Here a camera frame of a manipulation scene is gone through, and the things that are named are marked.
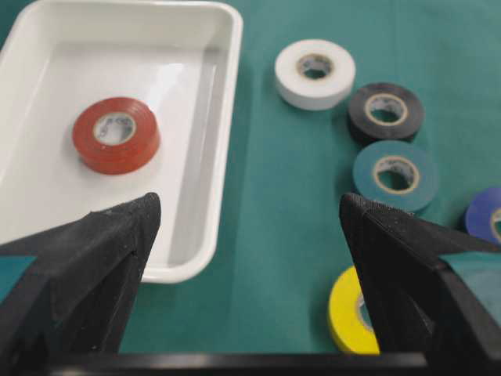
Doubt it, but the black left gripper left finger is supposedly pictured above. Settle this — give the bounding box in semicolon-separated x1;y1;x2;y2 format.
1;193;161;375

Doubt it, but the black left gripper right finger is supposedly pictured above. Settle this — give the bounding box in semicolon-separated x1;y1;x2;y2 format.
339;193;500;364

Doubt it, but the red tape roll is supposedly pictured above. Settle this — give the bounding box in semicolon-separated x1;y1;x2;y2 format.
72;97;160;175

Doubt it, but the white tape roll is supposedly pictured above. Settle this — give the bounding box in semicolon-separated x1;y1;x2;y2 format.
274;39;356;110

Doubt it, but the yellow tape roll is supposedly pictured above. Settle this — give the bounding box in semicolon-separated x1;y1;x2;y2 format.
327;266;380;355

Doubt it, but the blue tape roll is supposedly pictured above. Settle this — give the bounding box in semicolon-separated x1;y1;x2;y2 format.
464;186;500;244

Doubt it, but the green tape roll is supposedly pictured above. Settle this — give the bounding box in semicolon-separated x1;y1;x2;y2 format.
352;140;439;212

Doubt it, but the black tape roll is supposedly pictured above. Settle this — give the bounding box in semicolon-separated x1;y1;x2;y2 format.
348;82;425;145

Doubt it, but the green table cloth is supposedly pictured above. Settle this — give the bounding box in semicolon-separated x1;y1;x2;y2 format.
121;1;500;353

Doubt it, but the white plastic tray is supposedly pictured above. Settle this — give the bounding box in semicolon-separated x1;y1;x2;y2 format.
1;1;243;284

